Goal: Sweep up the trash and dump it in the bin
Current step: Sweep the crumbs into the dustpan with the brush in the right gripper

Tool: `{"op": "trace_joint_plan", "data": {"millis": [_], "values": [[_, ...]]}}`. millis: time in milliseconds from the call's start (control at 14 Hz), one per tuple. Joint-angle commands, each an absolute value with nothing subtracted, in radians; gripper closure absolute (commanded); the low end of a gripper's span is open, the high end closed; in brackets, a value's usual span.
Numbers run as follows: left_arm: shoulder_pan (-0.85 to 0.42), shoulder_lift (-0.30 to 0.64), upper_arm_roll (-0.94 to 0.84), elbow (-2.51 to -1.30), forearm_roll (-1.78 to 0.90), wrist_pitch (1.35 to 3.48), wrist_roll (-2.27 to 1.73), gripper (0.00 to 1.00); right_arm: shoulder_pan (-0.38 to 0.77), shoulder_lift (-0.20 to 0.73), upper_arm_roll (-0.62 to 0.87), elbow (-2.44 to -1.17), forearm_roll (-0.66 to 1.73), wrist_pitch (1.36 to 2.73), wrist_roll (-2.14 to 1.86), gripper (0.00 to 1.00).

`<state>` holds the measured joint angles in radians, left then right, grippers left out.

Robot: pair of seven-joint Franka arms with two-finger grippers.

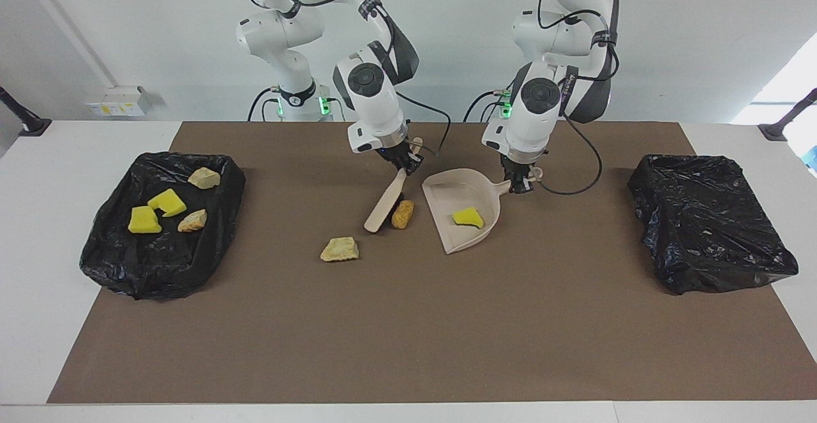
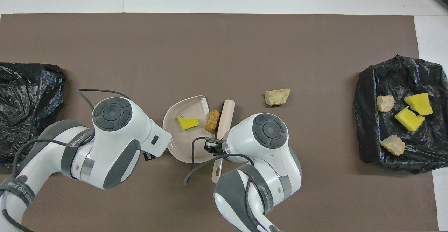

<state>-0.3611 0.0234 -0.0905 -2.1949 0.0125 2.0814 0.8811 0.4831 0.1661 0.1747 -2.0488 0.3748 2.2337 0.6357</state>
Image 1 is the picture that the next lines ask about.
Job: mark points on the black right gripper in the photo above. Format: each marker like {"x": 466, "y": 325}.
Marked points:
{"x": 399, "y": 153}

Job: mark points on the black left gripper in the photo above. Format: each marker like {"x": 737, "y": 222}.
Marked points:
{"x": 518, "y": 169}

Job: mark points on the beige hand brush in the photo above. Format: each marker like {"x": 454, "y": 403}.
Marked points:
{"x": 386, "y": 203}

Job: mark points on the brown cork-like sponge chunk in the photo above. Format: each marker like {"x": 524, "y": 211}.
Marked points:
{"x": 403, "y": 214}

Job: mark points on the beige plastic dustpan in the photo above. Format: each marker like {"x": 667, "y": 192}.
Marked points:
{"x": 459, "y": 196}

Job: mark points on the small yellow sponge scrap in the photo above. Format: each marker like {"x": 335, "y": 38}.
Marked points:
{"x": 468, "y": 217}

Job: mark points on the beige torn sponge chunk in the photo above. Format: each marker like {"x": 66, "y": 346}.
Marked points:
{"x": 204, "y": 178}
{"x": 339, "y": 250}

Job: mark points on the orange white sponge chunk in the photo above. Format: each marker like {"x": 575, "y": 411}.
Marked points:
{"x": 192, "y": 221}

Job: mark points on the green and yellow sponge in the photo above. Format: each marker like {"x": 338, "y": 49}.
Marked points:
{"x": 167, "y": 201}

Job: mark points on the yellow sponge piece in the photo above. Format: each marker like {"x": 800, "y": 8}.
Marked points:
{"x": 144, "y": 220}

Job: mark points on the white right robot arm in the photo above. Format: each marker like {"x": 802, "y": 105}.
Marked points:
{"x": 373, "y": 104}

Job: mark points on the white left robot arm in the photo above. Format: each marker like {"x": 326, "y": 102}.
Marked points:
{"x": 533, "y": 117}

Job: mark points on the black bag lined bin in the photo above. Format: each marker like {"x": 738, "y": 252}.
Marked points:
{"x": 708, "y": 225}
{"x": 166, "y": 263}

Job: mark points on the brown table mat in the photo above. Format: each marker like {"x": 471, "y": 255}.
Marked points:
{"x": 319, "y": 346}

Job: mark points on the black clamp stand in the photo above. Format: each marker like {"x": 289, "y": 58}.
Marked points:
{"x": 29, "y": 123}
{"x": 775, "y": 131}

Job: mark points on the blue object at edge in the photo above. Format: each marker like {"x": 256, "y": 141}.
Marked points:
{"x": 812, "y": 158}

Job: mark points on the white wall socket box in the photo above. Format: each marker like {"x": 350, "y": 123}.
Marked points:
{"x": 115, "y": 101}

